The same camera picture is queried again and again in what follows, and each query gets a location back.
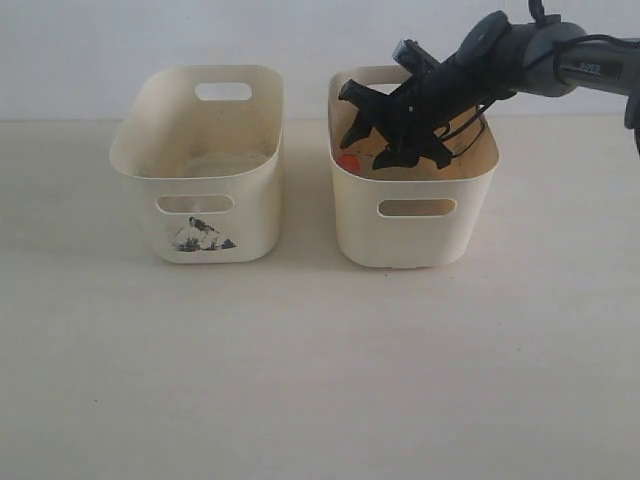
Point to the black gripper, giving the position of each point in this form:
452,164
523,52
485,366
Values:
408,117

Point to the cream plastic bin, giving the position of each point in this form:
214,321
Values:
199,155
406,218

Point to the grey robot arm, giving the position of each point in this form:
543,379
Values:
498,59

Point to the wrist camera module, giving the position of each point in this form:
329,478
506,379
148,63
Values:
413,58

